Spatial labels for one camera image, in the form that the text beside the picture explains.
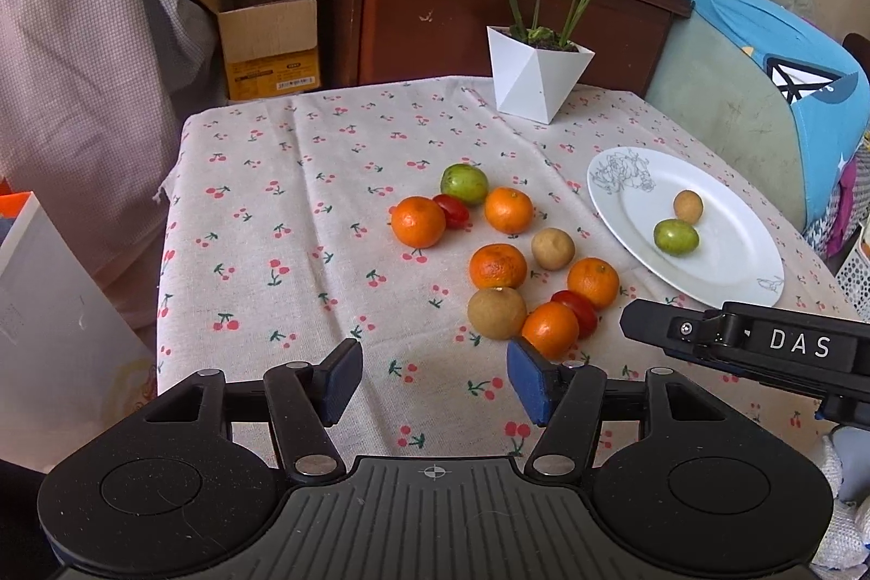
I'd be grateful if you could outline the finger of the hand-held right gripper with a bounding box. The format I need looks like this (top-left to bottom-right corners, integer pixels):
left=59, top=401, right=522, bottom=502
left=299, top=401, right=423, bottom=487
left=620, top=298, right=725, bottom=362

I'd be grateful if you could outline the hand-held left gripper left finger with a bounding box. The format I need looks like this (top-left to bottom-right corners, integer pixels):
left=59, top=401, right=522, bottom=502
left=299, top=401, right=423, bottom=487
left=142, top=339, right=364, bottom=482

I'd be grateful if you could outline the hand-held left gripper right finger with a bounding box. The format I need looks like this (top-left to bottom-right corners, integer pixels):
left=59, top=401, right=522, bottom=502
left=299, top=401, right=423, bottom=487
left=506, top=337, right=731, bottom=482

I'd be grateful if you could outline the orange tangerine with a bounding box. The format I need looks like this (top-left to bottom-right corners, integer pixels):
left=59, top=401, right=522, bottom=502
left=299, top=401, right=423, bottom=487
left=521, top=301, right=580, bottom=360
left=390, top=196, right=448, bottom=250
left=567, top=257, right=621, bottom=310
left=469, top=243, right=529, bottom=290
left=484, top=186, right=535, bottom=235

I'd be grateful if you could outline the round brown fruit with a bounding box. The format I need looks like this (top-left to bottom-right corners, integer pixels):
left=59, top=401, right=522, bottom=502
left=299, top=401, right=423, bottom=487
left=467, top=286, right=529, bottom=341
left=673, top=190, right=704, bottom=225
left=531, top=227, right=576, bottom=270

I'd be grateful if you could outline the red cherry tomato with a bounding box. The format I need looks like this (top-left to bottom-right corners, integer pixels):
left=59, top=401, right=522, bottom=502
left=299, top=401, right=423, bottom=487
left=550, top=290, right=599, bottom=340
left=433, top=194, right=471, bottom=230

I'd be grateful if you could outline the white plate with line drawing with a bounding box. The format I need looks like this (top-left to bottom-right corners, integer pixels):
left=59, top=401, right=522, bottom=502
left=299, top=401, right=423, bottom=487
left=586, top=146, right=786, bottom=309

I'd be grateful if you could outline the green round fruit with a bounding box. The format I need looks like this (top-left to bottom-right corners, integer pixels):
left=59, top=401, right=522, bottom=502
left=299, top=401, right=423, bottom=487
left=440, top=163, right=490, bottom=206
left=654, top=219, right=700, bottom=257

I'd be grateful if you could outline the white mesh basket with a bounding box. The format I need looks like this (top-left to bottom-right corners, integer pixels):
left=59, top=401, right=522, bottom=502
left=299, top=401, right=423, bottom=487
left=832, top=240, right=870, bottom=323

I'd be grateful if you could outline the cherry printed tablecloth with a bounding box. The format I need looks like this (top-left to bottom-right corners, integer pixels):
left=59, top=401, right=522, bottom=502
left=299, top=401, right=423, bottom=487
left=155, top=76, right=870, bottom=472

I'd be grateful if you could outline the pale green cushion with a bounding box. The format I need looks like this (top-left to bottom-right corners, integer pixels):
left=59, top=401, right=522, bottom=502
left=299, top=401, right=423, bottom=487
left=644, top=13, right=844, bottom=234

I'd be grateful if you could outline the white faceted plant pot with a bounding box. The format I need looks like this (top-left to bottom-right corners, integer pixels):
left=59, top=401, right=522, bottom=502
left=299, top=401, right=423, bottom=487
left=487, top=26, right=596, bottom=124

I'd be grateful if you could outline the white board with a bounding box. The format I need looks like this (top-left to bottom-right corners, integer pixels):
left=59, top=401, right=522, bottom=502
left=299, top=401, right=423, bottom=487
left=0, top=191, right=159, bottom=472

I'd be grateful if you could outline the open cardboard box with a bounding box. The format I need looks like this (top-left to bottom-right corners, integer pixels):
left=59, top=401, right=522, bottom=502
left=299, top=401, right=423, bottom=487
left=187, top=0, right=334, bottom=102

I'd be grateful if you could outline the pink gingham cloth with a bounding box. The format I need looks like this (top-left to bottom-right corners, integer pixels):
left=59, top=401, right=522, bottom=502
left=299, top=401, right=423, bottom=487
left=0, top=0, right=227, bottom=343

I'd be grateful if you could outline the dark wooden headboard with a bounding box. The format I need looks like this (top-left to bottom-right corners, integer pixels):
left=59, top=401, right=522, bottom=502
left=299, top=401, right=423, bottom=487
left=309, top=0, right=695, bottom=98

